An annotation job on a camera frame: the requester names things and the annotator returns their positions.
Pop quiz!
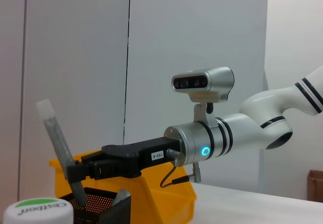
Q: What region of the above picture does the water bottle green label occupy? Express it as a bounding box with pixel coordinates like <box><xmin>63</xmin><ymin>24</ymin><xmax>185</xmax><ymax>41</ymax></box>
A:
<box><xmin>3</xmin><ymin>197</ymin><xmax>74</xmax><ymax>224</ymax></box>

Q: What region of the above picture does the grey marker pen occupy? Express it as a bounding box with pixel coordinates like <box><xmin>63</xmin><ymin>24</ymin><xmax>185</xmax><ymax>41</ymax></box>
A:
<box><xmin>35</xmin><ymin>98</ymin><xmax>89</xmax><ymax>208</ymax></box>

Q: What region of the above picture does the yellow plastic bin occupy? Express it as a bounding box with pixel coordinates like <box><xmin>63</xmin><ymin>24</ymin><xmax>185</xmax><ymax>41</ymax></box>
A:
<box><xmin>49</xmin><ymin>149</ymin><xmax>197</xmax><ymax>224</ymax></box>

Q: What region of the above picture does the green utility knife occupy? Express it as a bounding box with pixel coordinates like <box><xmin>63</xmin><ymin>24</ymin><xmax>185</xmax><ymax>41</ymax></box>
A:
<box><xmin>111</xmin><ymin>189</ymin><xmax>132</xmax><ymax>207</ymax></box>

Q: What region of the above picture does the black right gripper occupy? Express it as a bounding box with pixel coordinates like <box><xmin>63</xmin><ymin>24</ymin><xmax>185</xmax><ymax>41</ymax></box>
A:
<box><xmin>65</xmin><ymin>137</ymin><xmax>183</xmax><ymax>183</ymax></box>

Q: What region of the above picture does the brown cardboard box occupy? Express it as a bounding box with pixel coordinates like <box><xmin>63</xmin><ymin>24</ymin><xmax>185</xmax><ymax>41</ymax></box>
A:
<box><xmin>307</xmin><ymin>170</ymin><xmax>323</xmax><ymax>202</ymax></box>

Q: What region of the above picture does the black mesh pen holder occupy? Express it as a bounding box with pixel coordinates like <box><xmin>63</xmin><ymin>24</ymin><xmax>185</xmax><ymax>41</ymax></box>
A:
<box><xmin>57</xmin><ymin>186</ymin><xmax>132</xmax><ymax>224</ymax></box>

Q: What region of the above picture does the right gripper cable with plug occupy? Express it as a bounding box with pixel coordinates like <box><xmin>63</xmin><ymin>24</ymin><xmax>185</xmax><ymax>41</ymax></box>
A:
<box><xmin>160</xmin><ymin>148</ymin><xmax>202</xmax><ymax>188</ymax></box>

